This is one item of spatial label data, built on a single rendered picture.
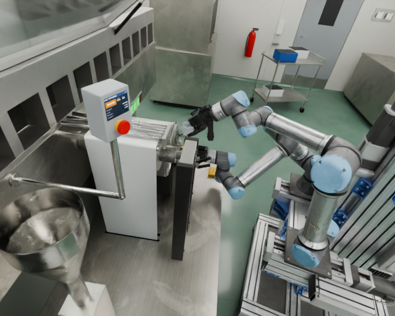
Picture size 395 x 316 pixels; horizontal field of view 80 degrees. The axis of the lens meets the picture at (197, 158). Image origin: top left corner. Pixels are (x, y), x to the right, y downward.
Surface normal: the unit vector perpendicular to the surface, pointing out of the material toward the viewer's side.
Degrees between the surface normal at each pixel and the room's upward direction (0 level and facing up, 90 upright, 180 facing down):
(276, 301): 0
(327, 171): 83
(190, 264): 0
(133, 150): 90
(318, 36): 90
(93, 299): 0
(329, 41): 90
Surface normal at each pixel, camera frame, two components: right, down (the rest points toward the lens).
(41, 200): 0.50, 0.58
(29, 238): 0.95, 0.00
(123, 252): 0.10, -0.77
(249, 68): -0.12, 0.61
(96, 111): -0.51, 0.50
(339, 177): -0.71, 0.27
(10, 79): 0.99, 0.15
